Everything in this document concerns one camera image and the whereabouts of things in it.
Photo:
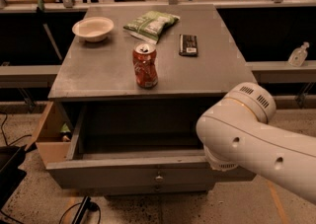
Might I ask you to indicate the clear sanitizer bottle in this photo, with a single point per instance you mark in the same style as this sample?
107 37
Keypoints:
299 55

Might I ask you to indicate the black chocolate bar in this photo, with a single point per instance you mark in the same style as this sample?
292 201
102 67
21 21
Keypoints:
188 46

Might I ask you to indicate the grey top drawer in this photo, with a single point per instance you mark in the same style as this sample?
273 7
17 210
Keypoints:
137 145

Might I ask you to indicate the wooden box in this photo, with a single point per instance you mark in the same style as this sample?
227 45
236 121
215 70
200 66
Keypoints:
48 138

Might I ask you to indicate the green chip bag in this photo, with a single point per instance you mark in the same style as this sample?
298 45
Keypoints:
150 26

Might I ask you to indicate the grey bench rail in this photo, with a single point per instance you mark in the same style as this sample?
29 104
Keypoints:
35 76

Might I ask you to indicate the grey drawer cabinet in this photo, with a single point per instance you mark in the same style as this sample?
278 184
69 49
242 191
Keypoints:
103 72

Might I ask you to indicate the white bowl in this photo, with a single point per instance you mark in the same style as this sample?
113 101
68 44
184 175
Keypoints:
93 29

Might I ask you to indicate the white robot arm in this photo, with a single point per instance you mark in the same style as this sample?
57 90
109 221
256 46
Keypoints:
236 131

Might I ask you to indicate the grey middle drawer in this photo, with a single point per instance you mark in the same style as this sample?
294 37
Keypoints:
134 190

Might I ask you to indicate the grey drawer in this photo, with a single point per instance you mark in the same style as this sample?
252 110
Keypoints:
137 145
134 190

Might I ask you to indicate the dented red soda can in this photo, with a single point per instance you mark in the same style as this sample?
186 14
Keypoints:
144 55

